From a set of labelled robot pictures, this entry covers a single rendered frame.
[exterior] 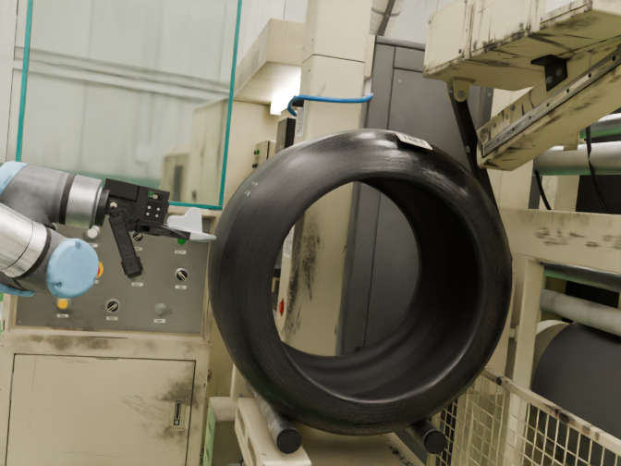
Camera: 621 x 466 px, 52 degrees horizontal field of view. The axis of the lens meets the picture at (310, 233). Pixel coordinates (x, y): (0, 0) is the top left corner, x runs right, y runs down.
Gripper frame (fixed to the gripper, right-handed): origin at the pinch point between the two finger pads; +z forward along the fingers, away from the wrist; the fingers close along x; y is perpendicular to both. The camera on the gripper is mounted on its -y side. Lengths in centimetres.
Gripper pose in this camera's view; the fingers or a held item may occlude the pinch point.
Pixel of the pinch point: (208, 239)
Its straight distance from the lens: 119.0
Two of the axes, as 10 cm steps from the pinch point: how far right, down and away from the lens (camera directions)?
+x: -2.3, -0.7, 9.7
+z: 9.5, 2.1, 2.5
